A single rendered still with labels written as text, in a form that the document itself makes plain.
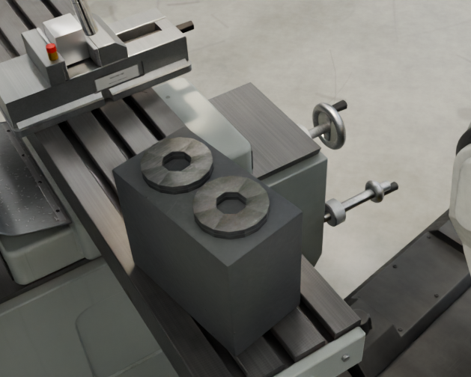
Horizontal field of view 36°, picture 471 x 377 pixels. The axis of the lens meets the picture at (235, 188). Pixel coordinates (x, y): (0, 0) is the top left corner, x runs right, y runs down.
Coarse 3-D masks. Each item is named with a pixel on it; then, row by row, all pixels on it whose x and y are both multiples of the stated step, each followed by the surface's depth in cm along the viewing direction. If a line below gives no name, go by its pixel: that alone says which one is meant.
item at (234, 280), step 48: (192, 144) 91; (144, 192) 87; (192, 192) 87; (240, 192) 85; (144, 240) 95; (192, 240) 82; (240, 240) 81; (288, 240) 85; (192, 288) 90; (240, 288) 83; (288, 288) 92; (240, 336) 90
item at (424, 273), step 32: (448, 224) 147; (416, 256) 145; (448, 256) 144; (384, 288) 140; (416, 288) 139; (448, 288) 139; (384, 320) 132; (416, 320) 134; (448, 320) 136; (384, 352) 130; (416, 352) 132; (448, 352) 131
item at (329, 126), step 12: (324, 108) 165; (336, 108) 165; (312, 120) 172; (324, 120) 168; (336, 120) 163; (312, 132) 166; (324, 132) 167; (336, 132) 164; (324, 144) 172; (336, 144) 167
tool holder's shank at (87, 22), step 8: (72, 0) 112; (80, 0) 112; (80, 8) 113; (88, 8) 114; (80, 16) 114; (88, 16) 115; (80, 24) 116; (88, 24) 115; (96, 24) 117; (88, 32) 116; (96, 32) 117
